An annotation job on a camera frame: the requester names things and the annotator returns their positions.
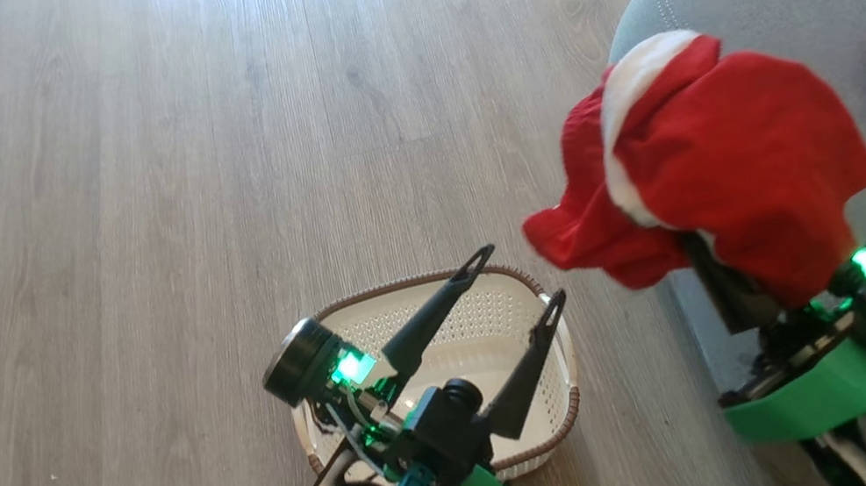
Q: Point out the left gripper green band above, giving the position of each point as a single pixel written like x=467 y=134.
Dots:
x=302 y=359

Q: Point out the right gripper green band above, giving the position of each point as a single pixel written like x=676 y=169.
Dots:
x=817 y=398

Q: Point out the red garment with white trim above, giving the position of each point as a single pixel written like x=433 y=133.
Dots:
x=738 y=153

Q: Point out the white perforated laundry basket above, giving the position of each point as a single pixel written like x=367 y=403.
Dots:
x=546 y=428

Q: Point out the left black wrist camera box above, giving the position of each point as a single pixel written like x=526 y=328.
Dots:
x=440 y=433

